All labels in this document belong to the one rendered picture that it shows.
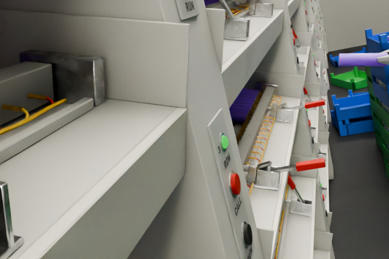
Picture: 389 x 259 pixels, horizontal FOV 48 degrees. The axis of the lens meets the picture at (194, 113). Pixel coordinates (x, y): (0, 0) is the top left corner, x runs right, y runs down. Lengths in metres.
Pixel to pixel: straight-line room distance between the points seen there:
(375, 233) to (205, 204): 1.21
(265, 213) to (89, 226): 0.37
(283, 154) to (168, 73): 0.44
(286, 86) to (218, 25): 0.64
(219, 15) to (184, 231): 0.16
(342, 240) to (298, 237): 0.63
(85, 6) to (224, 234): 0.17
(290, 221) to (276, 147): 0.21
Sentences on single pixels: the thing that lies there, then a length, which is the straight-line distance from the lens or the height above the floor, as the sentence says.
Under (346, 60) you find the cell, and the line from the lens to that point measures 0.64.
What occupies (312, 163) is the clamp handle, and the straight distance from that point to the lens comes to 0.56.
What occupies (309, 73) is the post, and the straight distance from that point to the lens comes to 1.68.
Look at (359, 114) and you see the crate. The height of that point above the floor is 0.10.
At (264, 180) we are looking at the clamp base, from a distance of 0.57.
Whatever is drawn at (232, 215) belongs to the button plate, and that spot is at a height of 0.64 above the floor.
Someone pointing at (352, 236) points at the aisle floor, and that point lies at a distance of 1.47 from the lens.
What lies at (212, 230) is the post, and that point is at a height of 0.65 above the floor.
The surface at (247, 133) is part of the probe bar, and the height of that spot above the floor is 0.58.
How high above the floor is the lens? 0.79
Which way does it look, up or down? 14 degrees down
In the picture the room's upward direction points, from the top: 14 degrees counter-clockwise
